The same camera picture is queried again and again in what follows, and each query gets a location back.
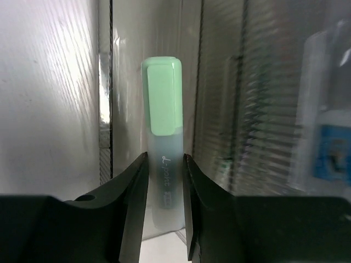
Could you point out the blue white round tape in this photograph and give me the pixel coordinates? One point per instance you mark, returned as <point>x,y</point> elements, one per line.
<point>321,158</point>

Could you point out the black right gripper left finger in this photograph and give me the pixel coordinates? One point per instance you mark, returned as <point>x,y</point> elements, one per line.
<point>103,225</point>

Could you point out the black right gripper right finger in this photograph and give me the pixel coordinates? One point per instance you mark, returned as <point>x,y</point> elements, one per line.
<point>221,227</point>

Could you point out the green highlighter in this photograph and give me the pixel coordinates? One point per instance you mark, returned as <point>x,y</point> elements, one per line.
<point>163,108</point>

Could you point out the clear plastic drawer organizer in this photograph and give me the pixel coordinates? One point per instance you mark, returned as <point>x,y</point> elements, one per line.
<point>243,62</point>

